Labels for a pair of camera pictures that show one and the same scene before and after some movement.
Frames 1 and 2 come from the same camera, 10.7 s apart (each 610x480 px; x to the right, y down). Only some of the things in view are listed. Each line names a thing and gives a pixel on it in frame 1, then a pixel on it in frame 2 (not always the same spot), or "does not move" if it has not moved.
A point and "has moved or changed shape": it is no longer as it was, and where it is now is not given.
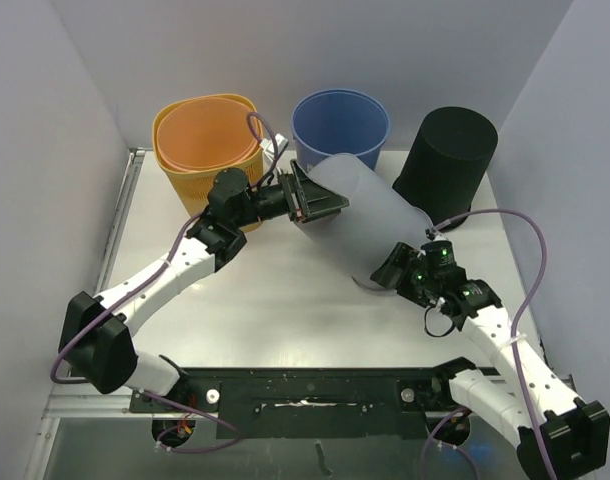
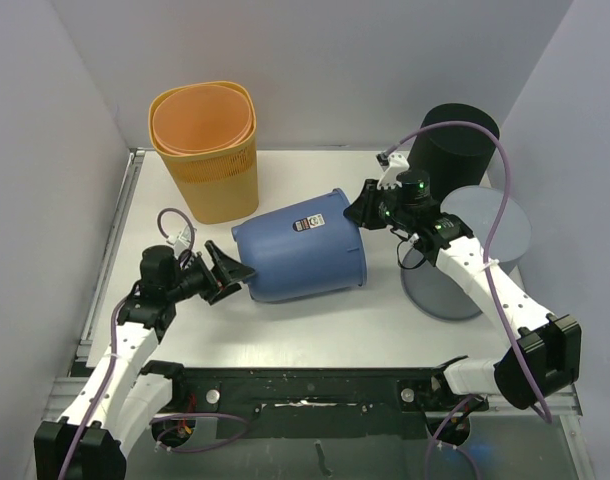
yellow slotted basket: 198,135 has moved or changed shape
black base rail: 309,402 does not move
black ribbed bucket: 445,164 does not move
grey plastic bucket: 364,232 -> 431,289
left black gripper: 313,200 -> 233,270
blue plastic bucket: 340,121 -> 310,249
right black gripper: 405,270 -> 377,204
